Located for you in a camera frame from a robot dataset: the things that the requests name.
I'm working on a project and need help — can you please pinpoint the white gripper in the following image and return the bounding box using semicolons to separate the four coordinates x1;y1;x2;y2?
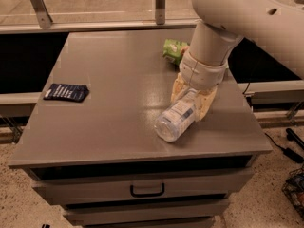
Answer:
170;51;228;122

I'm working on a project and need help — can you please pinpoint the clear plastic water bottle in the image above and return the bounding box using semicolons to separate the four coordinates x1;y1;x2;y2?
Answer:
155;89;197;143

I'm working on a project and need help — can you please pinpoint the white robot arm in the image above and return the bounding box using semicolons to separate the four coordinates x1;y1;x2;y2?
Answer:
171;0;304;122

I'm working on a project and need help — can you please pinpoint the dark blue rxbar wrapper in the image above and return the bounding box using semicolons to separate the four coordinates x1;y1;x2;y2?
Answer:
44;84;89;103

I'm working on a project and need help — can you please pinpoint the green snack bag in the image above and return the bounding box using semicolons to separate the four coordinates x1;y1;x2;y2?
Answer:
162;39;189;66

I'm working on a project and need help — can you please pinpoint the grey drawer cabinet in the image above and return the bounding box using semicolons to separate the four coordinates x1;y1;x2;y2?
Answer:
9;29;272;228

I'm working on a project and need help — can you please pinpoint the middle metal railing bracket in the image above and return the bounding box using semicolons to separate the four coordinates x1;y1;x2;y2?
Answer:
155;0;165;25

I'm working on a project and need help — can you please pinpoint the metal railing bracket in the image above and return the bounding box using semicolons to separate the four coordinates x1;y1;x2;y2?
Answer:
155;0;165;25
30;0;53;29

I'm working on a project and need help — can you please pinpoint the black cable on floor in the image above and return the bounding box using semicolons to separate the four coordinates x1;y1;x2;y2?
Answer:
264;127;304;164

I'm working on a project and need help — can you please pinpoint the black drawer handle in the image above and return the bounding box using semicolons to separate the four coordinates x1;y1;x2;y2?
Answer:
129;183;165;198

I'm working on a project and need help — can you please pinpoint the black wire basket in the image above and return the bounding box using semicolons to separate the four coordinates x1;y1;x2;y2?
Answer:
282;167;304;219

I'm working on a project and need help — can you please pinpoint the left metal railing bracket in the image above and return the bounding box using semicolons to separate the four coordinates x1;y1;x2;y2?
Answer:
30;0;53;29

